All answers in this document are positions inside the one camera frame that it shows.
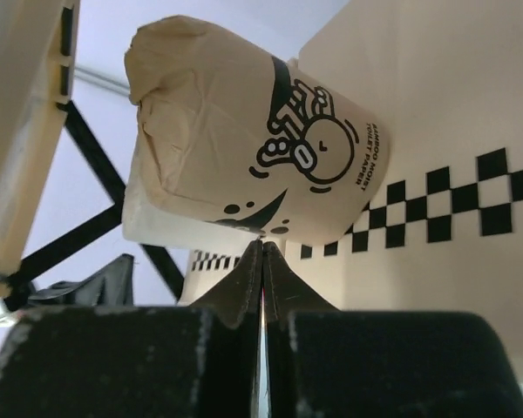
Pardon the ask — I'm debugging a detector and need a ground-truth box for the white paper roll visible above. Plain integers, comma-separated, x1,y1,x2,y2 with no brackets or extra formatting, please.
122,145,257,255

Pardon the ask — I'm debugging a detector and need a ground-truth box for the beige three-tier shelf rack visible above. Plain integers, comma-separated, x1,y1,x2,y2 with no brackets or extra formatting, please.
0,0,523,388

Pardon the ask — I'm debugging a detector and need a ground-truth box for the brown paper roll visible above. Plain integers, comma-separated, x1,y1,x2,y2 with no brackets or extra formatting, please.
125,16,390,246

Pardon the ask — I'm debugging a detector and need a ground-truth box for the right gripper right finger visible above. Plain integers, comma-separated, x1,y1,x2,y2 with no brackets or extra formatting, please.
261,242,523,417

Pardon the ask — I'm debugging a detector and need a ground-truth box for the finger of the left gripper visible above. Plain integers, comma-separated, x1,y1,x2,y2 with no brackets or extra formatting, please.
27,253,134,307

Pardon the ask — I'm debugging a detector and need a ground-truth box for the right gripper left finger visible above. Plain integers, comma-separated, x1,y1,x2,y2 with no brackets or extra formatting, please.
0,240,262,417

